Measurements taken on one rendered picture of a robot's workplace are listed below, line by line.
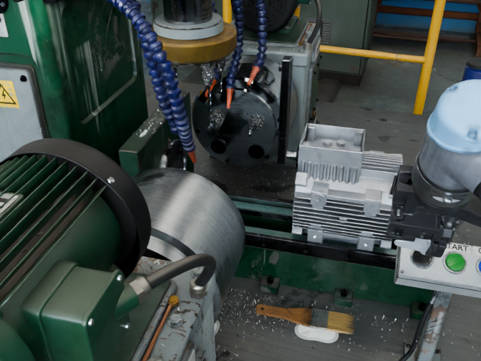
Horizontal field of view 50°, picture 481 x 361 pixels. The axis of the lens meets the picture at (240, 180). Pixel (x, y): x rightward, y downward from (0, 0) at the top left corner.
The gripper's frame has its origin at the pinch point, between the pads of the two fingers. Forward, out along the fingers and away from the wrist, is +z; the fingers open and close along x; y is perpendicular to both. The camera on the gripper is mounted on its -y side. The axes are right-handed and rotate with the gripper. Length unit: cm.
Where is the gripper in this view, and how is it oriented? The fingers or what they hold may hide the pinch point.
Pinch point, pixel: (428, 245)
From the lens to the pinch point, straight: 83.9
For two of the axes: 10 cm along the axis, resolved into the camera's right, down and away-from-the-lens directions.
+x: -2.1, 8.7, -4.4
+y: -9.7, -1.3, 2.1
